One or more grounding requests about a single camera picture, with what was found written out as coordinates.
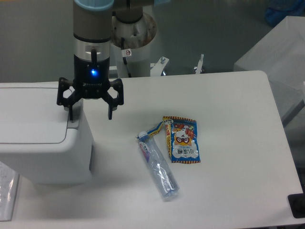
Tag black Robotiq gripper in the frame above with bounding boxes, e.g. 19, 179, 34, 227
56, 54, 124, 121

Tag white plastic trash can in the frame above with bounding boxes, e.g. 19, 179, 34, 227
0, 82, 94, 184

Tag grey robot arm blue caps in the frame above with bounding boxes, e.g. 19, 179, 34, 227
57, 0, 162, 120

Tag yellow blue wrapper strip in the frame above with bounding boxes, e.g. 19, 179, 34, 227
147, 121, 164, 136

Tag blue orange snack bag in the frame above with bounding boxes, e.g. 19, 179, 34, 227
163, 116, 201, 164

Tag clear plastic water bottle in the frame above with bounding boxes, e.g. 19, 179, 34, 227
138, 131, 180, 202

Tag clear document holder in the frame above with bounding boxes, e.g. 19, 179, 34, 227
0, 163, 20, 222

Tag white side table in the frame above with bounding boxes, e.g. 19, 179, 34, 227
234, 16, 305, 125

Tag blue plastic bag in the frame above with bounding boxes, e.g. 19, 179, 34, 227
264, 0, 305, 27

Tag black device at edge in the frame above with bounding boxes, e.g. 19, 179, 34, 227
288, 193, 305, 219

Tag black cable on pedestal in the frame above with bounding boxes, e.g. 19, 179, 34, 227
120, 37, 132, 78

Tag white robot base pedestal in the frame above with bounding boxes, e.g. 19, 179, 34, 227
111, 12, 157, 78

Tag white clamp bracket middle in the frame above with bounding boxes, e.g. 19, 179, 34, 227
150, 56, 169, 77

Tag metal clamp bracket right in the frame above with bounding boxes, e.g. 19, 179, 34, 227
194, 54, 205, 74

